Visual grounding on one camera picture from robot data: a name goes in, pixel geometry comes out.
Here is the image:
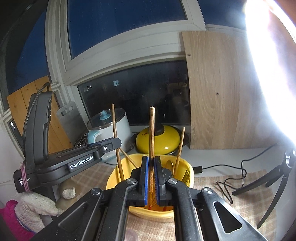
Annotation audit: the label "clear plastic spoon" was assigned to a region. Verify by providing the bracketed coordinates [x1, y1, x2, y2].
[125, 229, 138, 241]

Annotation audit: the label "pink sleeve forearm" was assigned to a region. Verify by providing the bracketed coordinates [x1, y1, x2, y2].
[1, 200, 35, 240]

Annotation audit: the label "black kitchen scissors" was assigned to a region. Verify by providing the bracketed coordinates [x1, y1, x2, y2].
[74, 133, 88, 147]

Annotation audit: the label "left gloved hand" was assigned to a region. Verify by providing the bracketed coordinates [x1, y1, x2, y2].
[14, 179, 82, 233]

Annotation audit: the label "yellow plastic bin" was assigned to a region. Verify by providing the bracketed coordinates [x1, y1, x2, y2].
[106, 154, 194, 222]

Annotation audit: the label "grey cutting board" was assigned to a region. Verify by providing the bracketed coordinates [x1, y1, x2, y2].
[56, 101, 87, 144]

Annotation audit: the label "pine wood plank board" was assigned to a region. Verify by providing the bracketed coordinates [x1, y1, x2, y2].
[7, 76, 73, 156]

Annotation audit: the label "white blue electric kettle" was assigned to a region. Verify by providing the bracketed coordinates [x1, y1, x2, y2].
[87, 108, 132, 152]

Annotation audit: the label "plaid tablecloth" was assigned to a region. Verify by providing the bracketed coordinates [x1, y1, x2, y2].
[66, 174, 264, 240]

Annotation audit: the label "light oak panel board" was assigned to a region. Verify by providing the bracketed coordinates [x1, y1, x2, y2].
[182, 31, 284, 150]

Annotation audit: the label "black tripod stand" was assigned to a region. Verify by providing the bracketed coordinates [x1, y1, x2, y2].
[232, 149, 295, 228]

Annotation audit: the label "ring light black cable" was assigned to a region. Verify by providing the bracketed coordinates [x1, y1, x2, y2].
[192, 142, 278, 204]

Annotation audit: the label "white ring light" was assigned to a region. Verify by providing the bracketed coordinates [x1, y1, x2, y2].
[245, 1, 295, 144]

